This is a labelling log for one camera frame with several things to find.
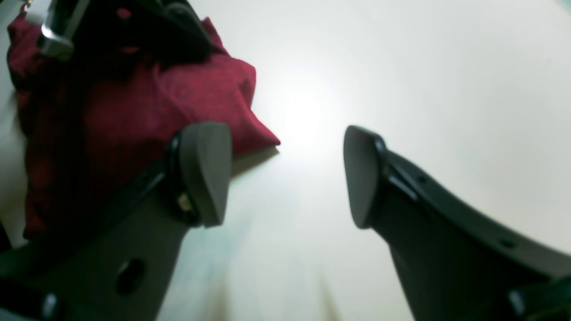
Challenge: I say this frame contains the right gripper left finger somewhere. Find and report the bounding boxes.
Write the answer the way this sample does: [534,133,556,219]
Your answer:
[1,122,232,321]

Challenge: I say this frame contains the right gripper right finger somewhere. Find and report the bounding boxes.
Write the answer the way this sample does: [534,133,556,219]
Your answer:
[344,126,571,321]

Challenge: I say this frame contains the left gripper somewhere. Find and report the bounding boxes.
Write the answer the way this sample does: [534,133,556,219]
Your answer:
[25,0,213,62]

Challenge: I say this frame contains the dark red t-shirt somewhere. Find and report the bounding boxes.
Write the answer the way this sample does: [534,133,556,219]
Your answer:
[7,13,280,240]

